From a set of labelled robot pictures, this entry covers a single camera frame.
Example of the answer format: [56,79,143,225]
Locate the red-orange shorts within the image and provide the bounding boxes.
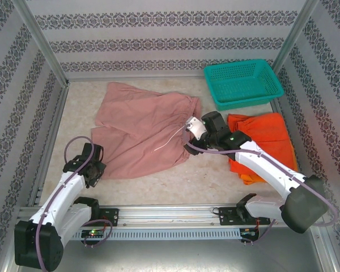
[227,112,291,178]

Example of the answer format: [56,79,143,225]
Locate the pink shorts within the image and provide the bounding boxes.
[91,81,202,180]

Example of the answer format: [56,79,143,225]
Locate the teal plastic mesh basket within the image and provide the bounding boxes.
[203,58,285,112]

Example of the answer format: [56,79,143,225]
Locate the grey sheet metal panel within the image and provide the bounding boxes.
[5,226,337,272]

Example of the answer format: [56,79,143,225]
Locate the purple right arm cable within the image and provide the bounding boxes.
[182,124,339,247]

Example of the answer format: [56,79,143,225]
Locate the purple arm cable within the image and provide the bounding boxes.
[182,124,339,247]
[35,135,113,271]

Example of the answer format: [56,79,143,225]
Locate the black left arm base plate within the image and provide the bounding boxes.
[97,208,120,227]

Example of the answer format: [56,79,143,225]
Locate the aluminium side rail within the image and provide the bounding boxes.
[27,82,70,207]
[270,99,304,176]

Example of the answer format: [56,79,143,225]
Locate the aluminium mounting rail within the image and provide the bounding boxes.
[15,203,322,227]

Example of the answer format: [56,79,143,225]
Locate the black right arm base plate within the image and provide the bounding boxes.
[218,206,271,227]

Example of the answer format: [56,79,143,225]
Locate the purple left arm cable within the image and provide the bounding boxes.
[35,135,113,271]

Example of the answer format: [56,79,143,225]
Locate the grey slotted cable duct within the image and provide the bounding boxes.
[70,228,241,241]

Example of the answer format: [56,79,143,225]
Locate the aluminium cross rail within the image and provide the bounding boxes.
[65,70,206,83]

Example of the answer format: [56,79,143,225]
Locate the aluminium frame post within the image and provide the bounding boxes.
[11,0,71,87]
[271,0,320,76]

